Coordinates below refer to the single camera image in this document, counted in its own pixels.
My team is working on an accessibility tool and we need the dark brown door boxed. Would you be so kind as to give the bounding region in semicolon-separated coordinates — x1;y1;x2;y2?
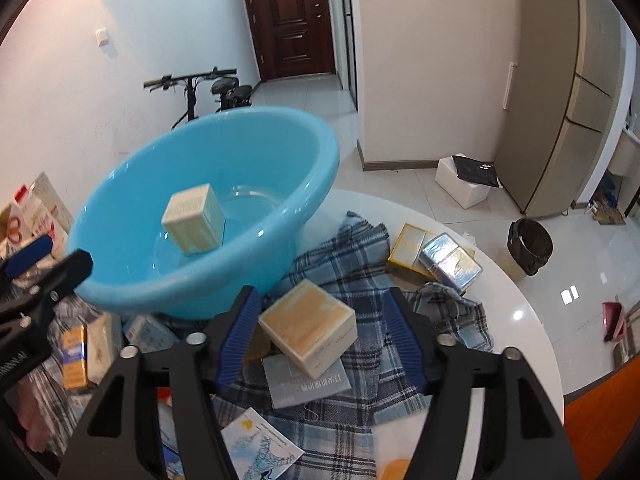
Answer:
239;0;337;82

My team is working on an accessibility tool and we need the black bicycle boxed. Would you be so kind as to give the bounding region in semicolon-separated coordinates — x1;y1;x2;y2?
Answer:
143;66;253;131

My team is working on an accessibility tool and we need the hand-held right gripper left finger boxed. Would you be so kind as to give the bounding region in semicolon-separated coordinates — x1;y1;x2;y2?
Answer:
57;286;263;480

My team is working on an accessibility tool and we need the carton with red print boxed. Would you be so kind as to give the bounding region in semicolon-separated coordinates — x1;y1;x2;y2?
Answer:
0;200;36;256

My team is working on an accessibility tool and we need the orange wooden panel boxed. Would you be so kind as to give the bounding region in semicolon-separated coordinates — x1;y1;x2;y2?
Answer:
562;355;640;480

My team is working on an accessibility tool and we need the black framed glass door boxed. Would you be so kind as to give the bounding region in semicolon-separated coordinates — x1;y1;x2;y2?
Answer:
336;0;358;111

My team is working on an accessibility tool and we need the blue plastic basin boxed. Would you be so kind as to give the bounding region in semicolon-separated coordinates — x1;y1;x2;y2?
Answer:
66;106;341;321

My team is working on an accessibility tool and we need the black trash bin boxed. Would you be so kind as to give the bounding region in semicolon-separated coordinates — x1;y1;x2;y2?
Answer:
507;218;554;276

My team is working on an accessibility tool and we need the cream box with orange face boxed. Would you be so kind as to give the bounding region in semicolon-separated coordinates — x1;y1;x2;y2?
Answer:
257;279;357;380

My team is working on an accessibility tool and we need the blue plaid cloth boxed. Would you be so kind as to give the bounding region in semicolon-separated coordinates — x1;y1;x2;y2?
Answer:
10;210;496;480

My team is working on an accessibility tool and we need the silver foil box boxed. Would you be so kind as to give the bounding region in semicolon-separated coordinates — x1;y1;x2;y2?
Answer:
417;232;483;295

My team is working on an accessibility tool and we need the white foam box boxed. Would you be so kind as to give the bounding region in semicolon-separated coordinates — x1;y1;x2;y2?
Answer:
435;156;493;209

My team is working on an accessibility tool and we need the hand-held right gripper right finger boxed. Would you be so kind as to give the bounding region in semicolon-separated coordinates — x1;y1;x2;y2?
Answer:
382;287;583;480

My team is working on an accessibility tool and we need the white sink cabinet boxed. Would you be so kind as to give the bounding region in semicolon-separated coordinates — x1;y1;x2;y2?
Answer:
610;125;640;176

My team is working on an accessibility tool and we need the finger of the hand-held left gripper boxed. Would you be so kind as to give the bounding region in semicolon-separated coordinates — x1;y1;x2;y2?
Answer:
0;236;54;286
0;249;94;341

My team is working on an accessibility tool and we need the black plastic bag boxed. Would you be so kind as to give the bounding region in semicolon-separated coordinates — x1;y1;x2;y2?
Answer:
452;155;502;189

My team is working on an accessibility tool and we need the cream soap box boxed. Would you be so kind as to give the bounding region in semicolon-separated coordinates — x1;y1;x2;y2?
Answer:
87;312;118;386

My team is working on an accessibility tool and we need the beige refrigerator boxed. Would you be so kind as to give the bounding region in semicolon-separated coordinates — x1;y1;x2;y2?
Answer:
495;0;631;218

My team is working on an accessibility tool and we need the amber plastic case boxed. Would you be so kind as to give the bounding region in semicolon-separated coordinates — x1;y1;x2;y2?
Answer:
245;330;273;363

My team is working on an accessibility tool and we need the yellow and blue box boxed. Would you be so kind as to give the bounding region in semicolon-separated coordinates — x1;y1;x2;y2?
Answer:
61;325;98;393

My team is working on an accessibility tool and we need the gold box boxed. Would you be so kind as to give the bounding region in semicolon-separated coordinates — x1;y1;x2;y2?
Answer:
387;223;441;281

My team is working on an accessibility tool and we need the milk bottle with red cap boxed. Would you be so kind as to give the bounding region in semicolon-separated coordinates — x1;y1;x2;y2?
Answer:
12;186;68;253

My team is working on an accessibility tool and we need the grey cardboard box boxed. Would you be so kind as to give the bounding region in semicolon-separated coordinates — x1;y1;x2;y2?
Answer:
262;352;355;410

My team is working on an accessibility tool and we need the leaflet with blue drawing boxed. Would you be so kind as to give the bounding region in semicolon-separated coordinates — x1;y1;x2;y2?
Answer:
220;407;306;480

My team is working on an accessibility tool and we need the pink dustpan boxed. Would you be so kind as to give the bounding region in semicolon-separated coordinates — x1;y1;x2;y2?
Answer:
602;302;628;343

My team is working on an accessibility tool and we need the beige cardboard box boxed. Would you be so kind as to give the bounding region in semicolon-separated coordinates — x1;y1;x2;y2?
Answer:
31;171;76;233

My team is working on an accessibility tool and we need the light blue box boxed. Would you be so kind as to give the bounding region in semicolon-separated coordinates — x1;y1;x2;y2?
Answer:
122;314;181;353

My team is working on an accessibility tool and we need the cream patterned box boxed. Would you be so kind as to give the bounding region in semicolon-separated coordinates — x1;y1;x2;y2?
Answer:
161;183;227;256

